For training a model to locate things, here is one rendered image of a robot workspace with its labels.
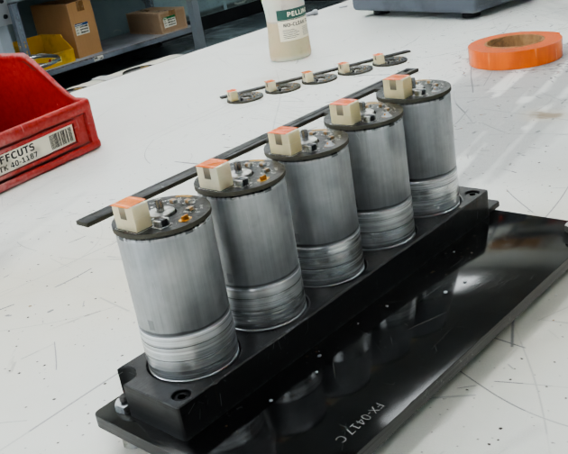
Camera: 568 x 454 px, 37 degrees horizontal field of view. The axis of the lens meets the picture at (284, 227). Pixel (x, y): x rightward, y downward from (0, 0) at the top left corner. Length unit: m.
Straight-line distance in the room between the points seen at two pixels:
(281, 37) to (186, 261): 0.48
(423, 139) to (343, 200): 0.05
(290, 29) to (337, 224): 0.44
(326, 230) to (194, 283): 0.05
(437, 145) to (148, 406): 0.13
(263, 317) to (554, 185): 0.17
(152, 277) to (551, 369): 0.11
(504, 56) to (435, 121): 0.28
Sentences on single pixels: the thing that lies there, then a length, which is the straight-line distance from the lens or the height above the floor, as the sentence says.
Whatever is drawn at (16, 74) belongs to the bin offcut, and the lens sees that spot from 0.56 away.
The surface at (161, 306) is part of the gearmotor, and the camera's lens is 0.21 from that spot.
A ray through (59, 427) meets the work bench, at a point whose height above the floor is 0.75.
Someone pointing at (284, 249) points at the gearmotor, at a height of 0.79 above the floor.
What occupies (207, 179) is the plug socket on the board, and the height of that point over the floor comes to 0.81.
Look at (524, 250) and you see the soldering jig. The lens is 0.28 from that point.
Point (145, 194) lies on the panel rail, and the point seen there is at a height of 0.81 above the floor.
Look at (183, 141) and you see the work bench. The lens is 0.50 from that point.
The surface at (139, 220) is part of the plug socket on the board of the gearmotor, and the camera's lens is 0.20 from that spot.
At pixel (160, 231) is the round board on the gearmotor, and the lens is 0.20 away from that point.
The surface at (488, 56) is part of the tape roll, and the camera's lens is 0.56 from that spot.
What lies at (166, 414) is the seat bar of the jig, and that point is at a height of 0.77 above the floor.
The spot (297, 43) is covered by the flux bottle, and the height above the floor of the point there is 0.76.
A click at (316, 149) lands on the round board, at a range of 0.24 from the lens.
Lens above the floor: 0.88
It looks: 22 degrees down
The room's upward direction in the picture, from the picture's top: 10 degrees counter-clockwise
